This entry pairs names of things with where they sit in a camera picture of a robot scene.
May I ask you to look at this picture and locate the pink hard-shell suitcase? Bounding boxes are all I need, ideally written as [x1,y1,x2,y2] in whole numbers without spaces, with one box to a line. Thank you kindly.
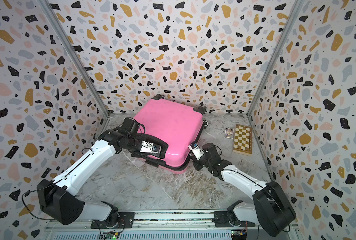
[134,97,208,174]

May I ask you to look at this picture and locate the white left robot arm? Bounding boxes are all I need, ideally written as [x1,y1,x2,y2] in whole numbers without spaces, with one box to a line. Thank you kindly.
[37,118,160,228]

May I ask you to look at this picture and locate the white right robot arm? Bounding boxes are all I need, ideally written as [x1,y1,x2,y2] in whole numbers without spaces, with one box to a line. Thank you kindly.
[189,142,296,237]

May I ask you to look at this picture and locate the purple playing card box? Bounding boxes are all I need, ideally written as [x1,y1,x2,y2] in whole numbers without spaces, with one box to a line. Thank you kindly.
[225,128,234,139]

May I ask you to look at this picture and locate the wooden folding chessboard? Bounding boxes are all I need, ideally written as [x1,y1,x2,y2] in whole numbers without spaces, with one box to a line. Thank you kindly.
[233,124,253,156]

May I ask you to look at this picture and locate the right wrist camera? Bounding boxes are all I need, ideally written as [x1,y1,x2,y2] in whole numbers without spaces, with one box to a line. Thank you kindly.
[189,143,204,161]

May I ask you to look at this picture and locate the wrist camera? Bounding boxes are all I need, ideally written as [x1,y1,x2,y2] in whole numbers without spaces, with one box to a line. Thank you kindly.
[189,143,204,161]
[140,141,162,157]

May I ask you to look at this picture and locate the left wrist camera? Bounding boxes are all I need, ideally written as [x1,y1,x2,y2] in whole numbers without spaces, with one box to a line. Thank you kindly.
[140,141,162,157]

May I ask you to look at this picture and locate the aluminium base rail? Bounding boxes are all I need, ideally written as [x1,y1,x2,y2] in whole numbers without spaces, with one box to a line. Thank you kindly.
[44,209,268,240]

